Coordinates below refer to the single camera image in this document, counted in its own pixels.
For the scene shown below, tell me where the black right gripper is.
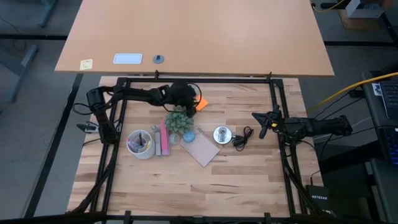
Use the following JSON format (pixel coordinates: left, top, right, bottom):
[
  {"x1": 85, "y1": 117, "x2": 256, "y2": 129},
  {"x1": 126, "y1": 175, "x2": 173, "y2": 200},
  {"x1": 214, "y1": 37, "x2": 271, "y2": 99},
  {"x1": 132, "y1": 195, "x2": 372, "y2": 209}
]
[{"x1": 251, "y1": 105, "x2": 289, "y2": 140}]

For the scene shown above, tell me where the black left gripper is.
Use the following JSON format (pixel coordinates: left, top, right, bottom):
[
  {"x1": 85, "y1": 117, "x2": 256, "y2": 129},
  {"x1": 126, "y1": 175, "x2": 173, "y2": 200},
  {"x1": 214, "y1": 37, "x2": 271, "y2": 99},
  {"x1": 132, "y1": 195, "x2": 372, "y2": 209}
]
[{"x1": 168, "y1": 80, "x2": 198, "y2": 118}]

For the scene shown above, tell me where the black lamp power cord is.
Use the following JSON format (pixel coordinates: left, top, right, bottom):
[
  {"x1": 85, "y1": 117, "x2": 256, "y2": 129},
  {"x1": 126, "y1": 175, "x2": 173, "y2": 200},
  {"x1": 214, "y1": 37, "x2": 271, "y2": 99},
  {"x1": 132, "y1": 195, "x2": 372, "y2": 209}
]
[{"x1": 231, "y1": 126, "x2": 255, "y2": 152}]

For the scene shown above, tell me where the brown spiral notebook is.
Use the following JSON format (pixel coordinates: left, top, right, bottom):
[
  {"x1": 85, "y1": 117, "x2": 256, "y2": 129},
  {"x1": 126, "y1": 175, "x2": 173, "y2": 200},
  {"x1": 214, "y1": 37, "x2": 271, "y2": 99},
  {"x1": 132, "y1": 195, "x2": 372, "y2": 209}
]
[{"x1": 179, "y1": 126, "x2": 221, "y2": 168}]

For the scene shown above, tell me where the orange sticky note pad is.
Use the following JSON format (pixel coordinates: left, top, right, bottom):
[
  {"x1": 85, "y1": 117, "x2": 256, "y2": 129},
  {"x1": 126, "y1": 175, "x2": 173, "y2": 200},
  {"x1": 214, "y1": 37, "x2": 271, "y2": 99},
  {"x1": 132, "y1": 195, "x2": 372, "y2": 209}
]
[{"x1": 195, "y1": 98, "x2": 209, "y2": 112}]

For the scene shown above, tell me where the green artificial succulent plant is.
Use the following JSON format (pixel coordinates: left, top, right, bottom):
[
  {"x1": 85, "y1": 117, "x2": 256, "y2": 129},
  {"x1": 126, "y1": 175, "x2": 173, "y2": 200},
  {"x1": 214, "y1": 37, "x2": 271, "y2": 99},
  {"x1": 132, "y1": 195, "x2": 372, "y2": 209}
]
[{"x1": 164, "y1": 105, "x2": 195, "y2": 135}]

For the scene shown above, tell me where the blue patterned round tin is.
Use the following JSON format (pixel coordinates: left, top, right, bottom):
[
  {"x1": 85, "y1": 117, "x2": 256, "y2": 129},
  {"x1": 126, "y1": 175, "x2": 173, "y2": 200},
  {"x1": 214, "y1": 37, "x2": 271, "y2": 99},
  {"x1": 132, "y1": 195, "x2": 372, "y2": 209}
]
[{"x1": 182, "y1": 129, "x2": 197, "y2": 143}]

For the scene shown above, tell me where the grey stapler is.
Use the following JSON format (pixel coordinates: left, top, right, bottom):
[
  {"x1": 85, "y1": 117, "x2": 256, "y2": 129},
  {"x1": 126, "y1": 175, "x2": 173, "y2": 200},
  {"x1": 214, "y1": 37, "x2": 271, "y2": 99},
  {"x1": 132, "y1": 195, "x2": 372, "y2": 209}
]
[{"x1": 151, "y1": 124, "x2": 162, "y2": 156}]

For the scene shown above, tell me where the white textured pen cup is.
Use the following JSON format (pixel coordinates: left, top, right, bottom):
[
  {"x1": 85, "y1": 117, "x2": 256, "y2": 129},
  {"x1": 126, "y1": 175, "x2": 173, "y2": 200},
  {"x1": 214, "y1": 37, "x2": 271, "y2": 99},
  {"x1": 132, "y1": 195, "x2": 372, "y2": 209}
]
[{"x1": 126, "y1": 129, "x2": 155, "y2": 161}]

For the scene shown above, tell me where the light wood desk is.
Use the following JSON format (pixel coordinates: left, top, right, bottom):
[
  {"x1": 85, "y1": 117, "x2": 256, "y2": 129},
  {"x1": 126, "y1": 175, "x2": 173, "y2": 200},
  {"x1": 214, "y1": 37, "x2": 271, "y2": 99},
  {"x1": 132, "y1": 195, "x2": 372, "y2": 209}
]
[{"x1": 54, "y1": 0, "x2": 335, "y2": 78}]

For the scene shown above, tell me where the white rectangular desk plate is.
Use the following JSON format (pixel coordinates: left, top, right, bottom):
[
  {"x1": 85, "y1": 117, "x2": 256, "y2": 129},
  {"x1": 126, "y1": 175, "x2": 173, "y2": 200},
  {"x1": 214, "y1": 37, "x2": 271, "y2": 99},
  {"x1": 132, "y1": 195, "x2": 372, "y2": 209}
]
[{"x1": 113, "y1": 53, "x2": 144, "y2": 65}]

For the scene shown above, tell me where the black table clamp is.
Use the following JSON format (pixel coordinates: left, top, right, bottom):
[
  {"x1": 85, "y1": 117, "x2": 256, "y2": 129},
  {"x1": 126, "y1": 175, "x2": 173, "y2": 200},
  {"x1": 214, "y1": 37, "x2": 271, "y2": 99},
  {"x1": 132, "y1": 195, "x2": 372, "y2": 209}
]
[{"x1": 76, "y1": 122, "x2": 101, "y2": 134}]

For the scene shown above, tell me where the black side desk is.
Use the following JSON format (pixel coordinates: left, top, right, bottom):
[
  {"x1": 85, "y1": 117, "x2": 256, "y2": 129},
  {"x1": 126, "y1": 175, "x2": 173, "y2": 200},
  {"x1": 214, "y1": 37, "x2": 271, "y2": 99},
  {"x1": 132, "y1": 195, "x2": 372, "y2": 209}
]
[{"x1": 360, "y1": 70, "x2": 398, "y2": 224}]

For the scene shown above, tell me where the yellow sticky note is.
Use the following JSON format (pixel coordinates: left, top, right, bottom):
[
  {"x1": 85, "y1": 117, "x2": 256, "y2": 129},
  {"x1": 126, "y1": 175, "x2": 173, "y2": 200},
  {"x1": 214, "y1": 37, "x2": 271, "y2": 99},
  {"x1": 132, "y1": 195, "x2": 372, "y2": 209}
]
[{"x1": 79, "y1": 58, "x2": 94, "y2": 71}]

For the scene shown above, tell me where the black keyboard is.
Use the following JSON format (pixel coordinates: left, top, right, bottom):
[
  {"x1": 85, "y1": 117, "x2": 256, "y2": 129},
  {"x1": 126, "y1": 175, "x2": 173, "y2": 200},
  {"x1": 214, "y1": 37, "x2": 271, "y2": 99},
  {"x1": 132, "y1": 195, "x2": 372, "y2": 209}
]
[{"x1": 379, "y1": 80, "x2": 398, "y2": 121}]

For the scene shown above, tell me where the keyboard with blue backlight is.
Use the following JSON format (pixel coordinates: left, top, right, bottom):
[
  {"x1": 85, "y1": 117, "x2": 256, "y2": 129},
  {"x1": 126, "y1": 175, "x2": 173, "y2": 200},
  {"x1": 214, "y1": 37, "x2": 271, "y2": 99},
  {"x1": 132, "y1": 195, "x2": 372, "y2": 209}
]
[{"x1": 381, "y1": 126, "x2": 398, "y2": 166}]

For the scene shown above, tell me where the brown cardboard box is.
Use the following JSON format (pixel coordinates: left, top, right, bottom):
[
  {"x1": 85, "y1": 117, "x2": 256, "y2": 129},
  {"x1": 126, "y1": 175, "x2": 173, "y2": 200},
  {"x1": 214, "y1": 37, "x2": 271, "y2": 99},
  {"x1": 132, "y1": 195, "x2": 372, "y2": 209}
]
[{"x1": 338, "y1": 8, "x2": 393, "y2": 31}]

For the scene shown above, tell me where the grey white box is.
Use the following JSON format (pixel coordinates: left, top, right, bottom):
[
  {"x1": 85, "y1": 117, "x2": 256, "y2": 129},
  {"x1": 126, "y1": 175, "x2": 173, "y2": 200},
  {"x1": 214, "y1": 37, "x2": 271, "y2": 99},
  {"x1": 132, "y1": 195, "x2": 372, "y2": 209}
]
[{"x1": 345, "y1": 0, "x2": 386, "y2": 19}]

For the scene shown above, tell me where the grey desk leg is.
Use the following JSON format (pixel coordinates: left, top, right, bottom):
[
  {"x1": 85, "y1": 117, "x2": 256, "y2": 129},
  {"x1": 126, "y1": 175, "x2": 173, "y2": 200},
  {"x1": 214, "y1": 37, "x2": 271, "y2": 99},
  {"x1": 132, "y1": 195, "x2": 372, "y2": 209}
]
[
  {"x1": 0, "y1": 44, "x2": 40, "y2": 104},
  {"x1": 39, "y1": 0, "x2": 59, "y2": 28}
]

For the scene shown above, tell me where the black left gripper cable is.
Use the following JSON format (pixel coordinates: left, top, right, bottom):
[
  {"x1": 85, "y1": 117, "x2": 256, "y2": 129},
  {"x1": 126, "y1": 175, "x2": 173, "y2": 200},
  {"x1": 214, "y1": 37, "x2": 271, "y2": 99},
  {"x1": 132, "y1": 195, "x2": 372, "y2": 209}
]
[{"x1": 163, "y1": 82, "x2": 203, "y2": 113}]

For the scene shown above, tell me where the black aluminium rig frame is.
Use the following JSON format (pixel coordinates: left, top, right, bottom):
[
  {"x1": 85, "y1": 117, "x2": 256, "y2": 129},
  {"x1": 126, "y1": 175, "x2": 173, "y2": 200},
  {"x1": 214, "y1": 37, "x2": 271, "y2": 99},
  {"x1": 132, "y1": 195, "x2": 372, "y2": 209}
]
[{"x1": 65, "y1": 70, "x2": 336, "y2": 224}]

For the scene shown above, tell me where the long yellow hanging cable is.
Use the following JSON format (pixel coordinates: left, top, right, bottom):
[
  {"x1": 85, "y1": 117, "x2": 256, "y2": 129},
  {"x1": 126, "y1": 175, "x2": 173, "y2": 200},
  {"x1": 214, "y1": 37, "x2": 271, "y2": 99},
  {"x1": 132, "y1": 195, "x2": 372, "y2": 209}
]
[{"x1": 307, "y1": 72, "x2": 398, "y2": 113}]

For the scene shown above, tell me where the black Netgear network switch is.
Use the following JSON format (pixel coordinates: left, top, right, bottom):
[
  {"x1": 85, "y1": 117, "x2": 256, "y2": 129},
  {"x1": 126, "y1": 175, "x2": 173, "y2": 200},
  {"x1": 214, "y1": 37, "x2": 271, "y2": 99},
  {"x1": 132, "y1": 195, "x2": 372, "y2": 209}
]
[{"x1": 305, "y1": 184, "x2": 331, "y2": 212}]

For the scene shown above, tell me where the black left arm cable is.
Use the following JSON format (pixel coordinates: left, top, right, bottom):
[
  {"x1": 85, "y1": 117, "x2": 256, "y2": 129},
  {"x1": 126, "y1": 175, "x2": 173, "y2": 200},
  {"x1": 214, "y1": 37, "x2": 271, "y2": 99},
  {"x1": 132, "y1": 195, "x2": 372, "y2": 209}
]
[{"x1": 72, "y1": 102, "x2": 94, "y2": 116}]

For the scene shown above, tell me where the short yellow cable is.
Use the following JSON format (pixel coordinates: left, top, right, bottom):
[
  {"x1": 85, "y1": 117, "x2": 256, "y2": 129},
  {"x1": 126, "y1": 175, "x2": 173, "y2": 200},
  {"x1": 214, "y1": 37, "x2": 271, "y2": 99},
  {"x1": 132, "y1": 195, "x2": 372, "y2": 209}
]
[{"x1": 312, "y1": 0, "x2": 346, "y2": 14}]

